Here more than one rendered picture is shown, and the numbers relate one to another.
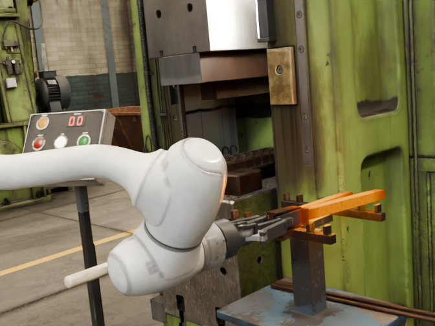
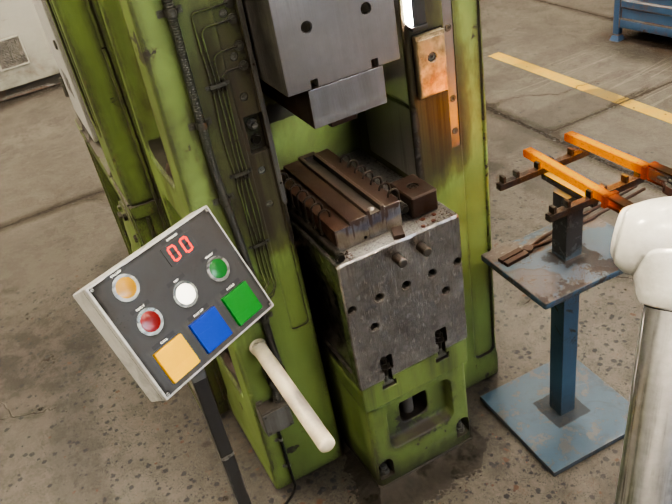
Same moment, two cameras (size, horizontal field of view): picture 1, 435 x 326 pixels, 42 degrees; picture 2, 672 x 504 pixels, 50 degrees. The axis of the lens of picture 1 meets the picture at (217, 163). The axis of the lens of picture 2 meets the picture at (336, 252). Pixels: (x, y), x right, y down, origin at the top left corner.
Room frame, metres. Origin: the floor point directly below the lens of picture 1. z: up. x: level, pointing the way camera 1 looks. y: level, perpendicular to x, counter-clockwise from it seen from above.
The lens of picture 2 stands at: (1.33, 1.59, 1.96)
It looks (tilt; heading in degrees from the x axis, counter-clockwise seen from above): 34 degrees down; 293
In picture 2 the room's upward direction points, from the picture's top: 11 degrees counter-clockwise
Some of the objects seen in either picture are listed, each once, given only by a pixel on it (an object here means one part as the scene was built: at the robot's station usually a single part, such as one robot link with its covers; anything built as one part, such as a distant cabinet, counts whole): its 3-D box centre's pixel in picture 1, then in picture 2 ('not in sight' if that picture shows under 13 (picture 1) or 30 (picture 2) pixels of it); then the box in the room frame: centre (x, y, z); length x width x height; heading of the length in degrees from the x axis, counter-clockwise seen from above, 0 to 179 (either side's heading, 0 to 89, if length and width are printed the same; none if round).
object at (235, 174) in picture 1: (241, 181); (413, 195); (1.78, -0.07, 0.95); 0.12 x 0.08 x 0.06; 135
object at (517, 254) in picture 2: (372, 304); (575, 222); (1.36, -0.36, 0.68); 0.60 x 0.04 x 0.01; 49
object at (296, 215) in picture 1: (288, 220); not in sight; (1.14, -0.14, 0.98); 0.07 x 0.01 x 0.03; 131
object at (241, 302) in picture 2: not in sight; (241, 303); (2.05, 0.50, 1.01); 0.07 x 0.05 x 0.07; 70
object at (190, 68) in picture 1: (223, 66); (310, 75); (2.02, -0.05, 1.32); 0.42 x 0.20 x 0.10; 135
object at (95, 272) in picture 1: (118, 264); (290, 393); (2.05, 0.41, 0.62); 0.44 x 0.05 x 0.05; 135
